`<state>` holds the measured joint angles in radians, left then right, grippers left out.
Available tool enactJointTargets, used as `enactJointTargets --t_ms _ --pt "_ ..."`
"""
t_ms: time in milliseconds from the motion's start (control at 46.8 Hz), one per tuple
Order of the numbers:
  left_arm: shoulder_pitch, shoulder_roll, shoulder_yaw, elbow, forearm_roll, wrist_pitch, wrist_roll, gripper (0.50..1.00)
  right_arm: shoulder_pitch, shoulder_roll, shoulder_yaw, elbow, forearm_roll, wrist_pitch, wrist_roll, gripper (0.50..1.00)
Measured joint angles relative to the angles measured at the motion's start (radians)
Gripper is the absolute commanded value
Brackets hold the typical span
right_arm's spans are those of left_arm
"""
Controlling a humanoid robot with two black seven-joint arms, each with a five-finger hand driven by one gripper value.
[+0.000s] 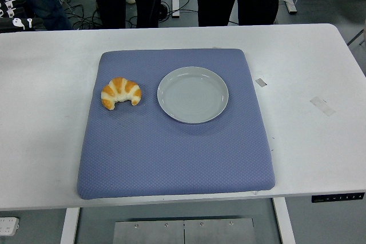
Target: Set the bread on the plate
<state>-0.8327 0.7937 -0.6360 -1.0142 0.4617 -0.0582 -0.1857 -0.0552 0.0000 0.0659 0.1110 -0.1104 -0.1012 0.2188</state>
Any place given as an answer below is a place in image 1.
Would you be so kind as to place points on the large grey tape piece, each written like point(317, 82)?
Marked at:
point(323, 106)

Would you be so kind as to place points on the white table leg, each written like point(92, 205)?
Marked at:
point(69, 227)
point(284, 224)

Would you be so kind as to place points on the grey round plate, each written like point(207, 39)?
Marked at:
point(193, 95)

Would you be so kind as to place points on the grey metal frame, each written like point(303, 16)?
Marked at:
point(361, 34)

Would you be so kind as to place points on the black table control panel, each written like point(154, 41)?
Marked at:
point(337, 197)

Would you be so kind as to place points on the croissant bread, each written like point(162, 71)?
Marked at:
point(125, 87)

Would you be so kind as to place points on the blue quilted mat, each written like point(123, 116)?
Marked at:
point(171, 155)

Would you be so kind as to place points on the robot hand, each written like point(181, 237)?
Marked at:
point(17, 24)

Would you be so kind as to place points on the white power strip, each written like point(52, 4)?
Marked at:
point(8, 225)

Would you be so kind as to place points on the grey metal plate with screws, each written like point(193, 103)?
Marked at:
point(183, 232)

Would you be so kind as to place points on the small grey tape piece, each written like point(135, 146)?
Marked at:
point(261, 82)

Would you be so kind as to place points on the person in blue trousers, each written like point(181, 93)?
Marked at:
point(51, 9)

